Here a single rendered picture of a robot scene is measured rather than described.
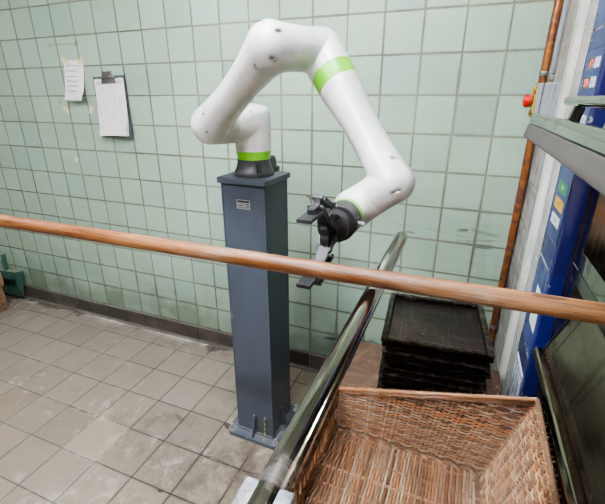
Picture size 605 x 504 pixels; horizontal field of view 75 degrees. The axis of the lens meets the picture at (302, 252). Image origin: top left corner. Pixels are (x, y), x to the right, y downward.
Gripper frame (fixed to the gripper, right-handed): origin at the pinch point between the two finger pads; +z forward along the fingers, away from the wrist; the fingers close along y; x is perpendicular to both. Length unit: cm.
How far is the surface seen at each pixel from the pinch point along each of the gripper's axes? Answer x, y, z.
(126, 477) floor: 85, 119, -15
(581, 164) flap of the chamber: -36.5, -23.2, 22.7
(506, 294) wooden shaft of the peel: -34.8, -2.5, 9.0
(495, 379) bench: -47, 60, -58
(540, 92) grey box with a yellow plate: -44, -30, -78
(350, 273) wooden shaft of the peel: -11.8, -1.8, 9.4
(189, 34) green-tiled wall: 105, -55, -112
